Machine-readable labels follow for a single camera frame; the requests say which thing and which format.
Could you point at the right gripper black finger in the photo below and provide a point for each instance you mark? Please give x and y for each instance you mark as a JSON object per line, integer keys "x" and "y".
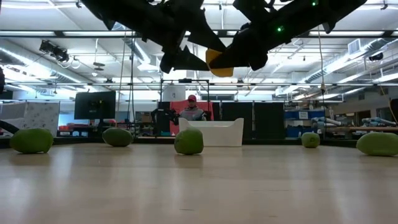
{"x": 233, "y": 57}

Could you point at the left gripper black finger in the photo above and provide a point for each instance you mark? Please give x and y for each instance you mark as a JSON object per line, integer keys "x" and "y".
{"x": 205, "y": 34}
{"x": 186, "y": 62}

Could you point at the yellow lemon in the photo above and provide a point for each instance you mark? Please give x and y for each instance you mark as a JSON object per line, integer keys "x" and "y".
{"x": 222, "y": 73}

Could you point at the black background robot arm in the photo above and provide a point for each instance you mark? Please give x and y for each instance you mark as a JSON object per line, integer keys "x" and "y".
{"x": 164, "y": 116}

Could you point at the grey background robot arm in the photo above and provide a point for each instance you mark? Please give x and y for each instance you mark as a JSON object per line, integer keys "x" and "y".
{"x": 377, "y": 121}
{"x": 320, "y": 122}

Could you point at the pink cloth panel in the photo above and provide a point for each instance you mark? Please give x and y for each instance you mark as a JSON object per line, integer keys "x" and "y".
{"x": 182, "y": 105}

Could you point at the person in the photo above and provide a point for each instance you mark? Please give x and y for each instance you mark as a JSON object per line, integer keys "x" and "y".
{"x": 192, "y": 113}

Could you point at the black partition panel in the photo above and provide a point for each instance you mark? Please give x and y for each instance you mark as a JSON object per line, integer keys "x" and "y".
{"x": 269, "y": 121}
{"x": 233, "y": 110}

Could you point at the white plastic basket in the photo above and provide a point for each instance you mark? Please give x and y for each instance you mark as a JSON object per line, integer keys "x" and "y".
{"x": 217, "y": 133}

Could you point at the green lime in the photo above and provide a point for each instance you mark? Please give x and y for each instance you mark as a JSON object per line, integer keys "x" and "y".
{"x": 310, "y": 140}
{"x": 31, "y": 141}
{"x": 188, "y": 142}
{"x": 377, "y": 144}

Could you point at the blue storage shelf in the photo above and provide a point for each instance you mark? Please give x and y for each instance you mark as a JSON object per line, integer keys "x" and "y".
{"x": 292, "y": 115}

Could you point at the dark green avocado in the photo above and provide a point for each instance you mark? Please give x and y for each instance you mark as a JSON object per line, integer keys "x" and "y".
{"x": 117, "y": 137}

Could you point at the black monitor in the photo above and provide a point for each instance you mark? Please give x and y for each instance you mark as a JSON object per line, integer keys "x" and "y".
{"x": 93, "y": 105}

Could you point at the black ceiling device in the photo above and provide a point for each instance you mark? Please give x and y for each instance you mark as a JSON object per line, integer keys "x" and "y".
{"x": 376, "y": 56}

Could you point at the wooden workbench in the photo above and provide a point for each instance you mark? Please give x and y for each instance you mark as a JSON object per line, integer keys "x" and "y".
{"x": 357, "y": 128}

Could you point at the white speckled partition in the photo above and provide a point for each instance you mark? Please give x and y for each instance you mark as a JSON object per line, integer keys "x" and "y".
{"x": 31, "y": 115}

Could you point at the black metal stand frame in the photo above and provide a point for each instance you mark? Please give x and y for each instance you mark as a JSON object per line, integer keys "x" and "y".
{"x": 185, "y": 80}

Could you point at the thin black rail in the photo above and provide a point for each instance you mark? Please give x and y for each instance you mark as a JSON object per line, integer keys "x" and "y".
{"x": 280, "y": 84}

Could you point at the white ceiling air duct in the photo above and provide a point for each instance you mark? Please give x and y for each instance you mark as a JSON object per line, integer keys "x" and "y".
{"x": 354, "y": 46}

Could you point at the black aluminium table frame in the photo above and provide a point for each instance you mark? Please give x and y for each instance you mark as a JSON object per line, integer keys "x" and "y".
{"x": 273, "y": 141}

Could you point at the black ceiling-mounted camera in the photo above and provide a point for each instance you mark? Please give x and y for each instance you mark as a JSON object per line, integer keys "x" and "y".
{"x": 54, "y": 51}

